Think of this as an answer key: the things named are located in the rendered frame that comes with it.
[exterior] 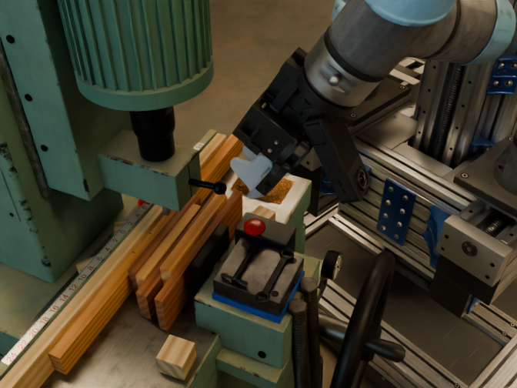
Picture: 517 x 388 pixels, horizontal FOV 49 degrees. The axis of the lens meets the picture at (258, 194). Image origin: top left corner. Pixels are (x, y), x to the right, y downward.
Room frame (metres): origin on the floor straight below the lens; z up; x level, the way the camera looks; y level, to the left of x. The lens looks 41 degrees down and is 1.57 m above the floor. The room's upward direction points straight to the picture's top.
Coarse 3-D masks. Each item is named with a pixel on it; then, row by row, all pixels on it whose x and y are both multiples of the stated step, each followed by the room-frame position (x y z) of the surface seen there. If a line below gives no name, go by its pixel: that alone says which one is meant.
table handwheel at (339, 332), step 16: (384, 256) 0.57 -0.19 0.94; (368, 272) 0.54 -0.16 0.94; (384, 272) 0.54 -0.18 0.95; (368, 288) 0.50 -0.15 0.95; (384, 288) 0.62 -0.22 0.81; (368, 304) 0.48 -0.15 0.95; (384, 304) 0.62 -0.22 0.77; (320, 320) 0.54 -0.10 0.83; (336, 320) 0.54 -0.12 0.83; (352, 320) 0.46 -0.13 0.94; (368, 320) 0.46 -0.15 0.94; (336, 336) 0.52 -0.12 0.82; (352, 336) 0.44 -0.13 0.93; (352, 352) 0.43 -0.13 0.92; (368, 352) 0.49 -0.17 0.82; (336, 368) 0.42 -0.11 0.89; (352, 368) 0.41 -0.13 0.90; (336, 384) 0.40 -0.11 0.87; (352, 384) 0.51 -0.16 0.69
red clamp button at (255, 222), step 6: (246, 222) 0.56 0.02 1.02; (252, 222) 0.56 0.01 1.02; (258, 222) 0.56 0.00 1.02; (264, 222) 0.56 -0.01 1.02; (246, 228) 0.55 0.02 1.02; (252, 228) 0.55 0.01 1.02; (258, 228) 0.55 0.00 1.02; (264, 228) 0.55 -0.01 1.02; (252, 234) 0.54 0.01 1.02; (258, 234) 0.54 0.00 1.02
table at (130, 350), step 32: (288, 192) 0.77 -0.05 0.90; (288, 224) 0.69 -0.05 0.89; (128, 320) 0.49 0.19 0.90; (192, 320) 0.49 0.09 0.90; (96, 352) 0.44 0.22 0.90; (128, 352) 0.44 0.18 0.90; (224, 352) 0.46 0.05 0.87; (64, 384) 0.39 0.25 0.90; (96, 384) 0.39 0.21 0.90; (128, 384) 0.39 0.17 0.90; (160, 384) 0.39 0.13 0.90; (192, 384) 0.39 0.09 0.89; (256, 384) 0.42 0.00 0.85
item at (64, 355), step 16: (224, 144) 0.86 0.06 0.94; (240, 144) 0.88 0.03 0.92; (224, 160) 0.82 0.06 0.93; (208, 176) 0.77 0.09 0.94; (208, 192) 0.76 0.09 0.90; (144, 240) 0.61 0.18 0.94; (128, 256) 0.57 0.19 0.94; (112, 288) 0.51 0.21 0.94; (128, 288) 0.54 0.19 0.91; (96, 304) 0.49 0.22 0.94; (112, 304) 0.50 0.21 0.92; (80, 320) 0.46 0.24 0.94; (96, 320) 0.47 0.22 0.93; (64, 336) 0.43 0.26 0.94; (80, 336) 0.44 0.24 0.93; (96, 336) 0.46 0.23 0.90; (48, 352) 0.41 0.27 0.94; (64, 352) 0.41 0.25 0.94; (80, 352) 0.43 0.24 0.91; (64, 368) 0.40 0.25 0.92
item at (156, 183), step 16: (112, 144) 0.68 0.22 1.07; (128, 144) 0.68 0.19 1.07; (176, 144) 0.68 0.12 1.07; (112, 160) 0.65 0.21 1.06; (128, 160) 0.64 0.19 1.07; (144, 160) 0.64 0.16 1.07; (176, 160) 0.64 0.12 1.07; (192, 160) 0.65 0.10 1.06; (112, 176) 0.65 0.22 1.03; (128, 176) 0.64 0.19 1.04; (144, 176) 0.63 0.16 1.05; (160, 176) 0.62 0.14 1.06; (176, 176) 0.61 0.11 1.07; (192, 176) 0.65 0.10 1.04; (128, 192) 0.64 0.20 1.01; (144, 192) 0.63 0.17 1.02; (160, 192) 0.62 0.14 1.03; (176, 192) 0.61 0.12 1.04; (192, 192) 0.64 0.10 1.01; (176, 208) 0.61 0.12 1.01
